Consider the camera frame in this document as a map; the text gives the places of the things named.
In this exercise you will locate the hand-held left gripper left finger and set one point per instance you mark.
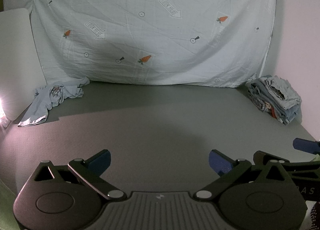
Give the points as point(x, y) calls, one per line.
point(100, 162)

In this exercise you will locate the carrot printed pale sheet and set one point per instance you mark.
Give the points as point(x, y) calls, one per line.
point(155, 27)

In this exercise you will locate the green cloth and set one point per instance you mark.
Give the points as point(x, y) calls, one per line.
point(6, 202)

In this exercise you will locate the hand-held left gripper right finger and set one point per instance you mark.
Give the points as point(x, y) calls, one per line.
point(220, 163)

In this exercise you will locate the stack of folded clothes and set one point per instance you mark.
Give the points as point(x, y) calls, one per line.
point(277, 97)

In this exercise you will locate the dark dotted cloth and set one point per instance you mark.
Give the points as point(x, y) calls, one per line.
point(315, 216)

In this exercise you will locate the white pillow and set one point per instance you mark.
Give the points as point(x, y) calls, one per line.
point(17, 57)

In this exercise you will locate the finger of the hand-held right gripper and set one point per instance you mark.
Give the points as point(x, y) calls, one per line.
point(265, 156)
point(303, 145)

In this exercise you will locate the light blue shirt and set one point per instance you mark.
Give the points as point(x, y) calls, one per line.
point(62, 90)

